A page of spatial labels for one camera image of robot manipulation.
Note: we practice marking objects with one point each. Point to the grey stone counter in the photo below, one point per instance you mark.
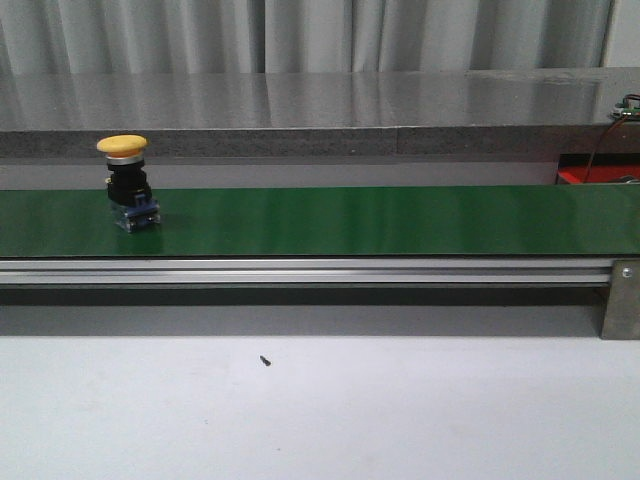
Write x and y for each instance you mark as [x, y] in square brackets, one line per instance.
[542, 112]

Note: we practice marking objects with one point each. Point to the green circuit board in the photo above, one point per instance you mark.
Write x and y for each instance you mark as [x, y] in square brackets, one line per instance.
[628, 108]

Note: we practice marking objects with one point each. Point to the green conveyor belt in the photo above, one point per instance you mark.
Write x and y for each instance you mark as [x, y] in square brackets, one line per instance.
[546, 220]

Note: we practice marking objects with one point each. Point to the aluminium conveyor side rail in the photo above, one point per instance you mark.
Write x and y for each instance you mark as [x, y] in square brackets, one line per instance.
[306, 271]

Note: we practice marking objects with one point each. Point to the yellow mushroom push button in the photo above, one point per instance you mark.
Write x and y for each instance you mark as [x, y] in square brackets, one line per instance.
[131, 199]

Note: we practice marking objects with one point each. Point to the red bin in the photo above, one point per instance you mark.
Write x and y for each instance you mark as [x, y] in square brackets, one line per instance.
[605, 168]

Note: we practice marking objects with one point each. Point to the metal conveyor support bracket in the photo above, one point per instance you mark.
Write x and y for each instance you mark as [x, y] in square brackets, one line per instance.
[621, 319]

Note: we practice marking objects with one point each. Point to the grey curtain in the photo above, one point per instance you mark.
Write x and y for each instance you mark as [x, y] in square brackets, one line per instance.
[77, 37]

